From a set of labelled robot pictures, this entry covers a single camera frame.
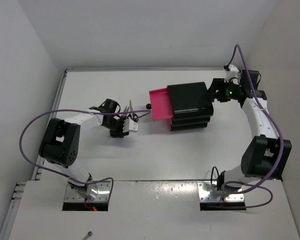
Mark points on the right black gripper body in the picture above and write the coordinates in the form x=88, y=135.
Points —
x=227, y=91

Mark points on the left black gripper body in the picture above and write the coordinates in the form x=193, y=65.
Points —
x=116, y=127

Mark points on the black drawer cabinet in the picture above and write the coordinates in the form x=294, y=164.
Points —
x=189, y=110

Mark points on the pink top drawer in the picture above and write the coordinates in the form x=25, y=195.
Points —
x=161, y=104

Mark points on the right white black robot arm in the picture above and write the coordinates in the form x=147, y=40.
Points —
x=266, y=156

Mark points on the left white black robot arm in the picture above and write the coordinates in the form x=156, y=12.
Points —
x=60, y=143

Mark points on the white front platform board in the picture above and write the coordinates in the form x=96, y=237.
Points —
x=149, y=211

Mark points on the small metal wrench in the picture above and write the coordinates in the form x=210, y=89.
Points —
x=88, y=235

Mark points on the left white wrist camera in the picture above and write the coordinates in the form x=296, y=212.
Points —
x=130, y=125

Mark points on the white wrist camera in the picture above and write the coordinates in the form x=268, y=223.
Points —
x=130, y=125
x=231, y=72

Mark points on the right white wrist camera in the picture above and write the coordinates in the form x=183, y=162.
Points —
x=231, y=72

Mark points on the yellow handled pliers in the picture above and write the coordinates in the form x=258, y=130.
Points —
x=125, y=112

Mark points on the black handled scissors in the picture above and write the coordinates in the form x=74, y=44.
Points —
x=132, y=115

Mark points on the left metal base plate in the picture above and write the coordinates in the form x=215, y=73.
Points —
x=95, y=193

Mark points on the metal base plate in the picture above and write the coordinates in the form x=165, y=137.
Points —
x=208, y=194
x=95, y=193

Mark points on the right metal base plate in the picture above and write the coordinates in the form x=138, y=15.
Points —
x=208, y=194

